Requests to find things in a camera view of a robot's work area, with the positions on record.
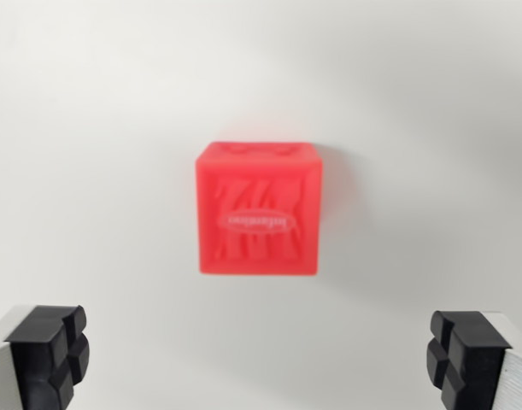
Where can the black-padded silver gripper right finger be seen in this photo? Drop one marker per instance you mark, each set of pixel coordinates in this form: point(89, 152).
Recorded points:
point(470, 363)

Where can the black-padded silver gripper left finger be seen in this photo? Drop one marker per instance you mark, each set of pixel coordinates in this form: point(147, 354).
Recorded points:
point(34, 363)

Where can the red embossed cube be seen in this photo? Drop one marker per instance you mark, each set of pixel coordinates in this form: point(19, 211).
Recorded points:
point(256, 213)

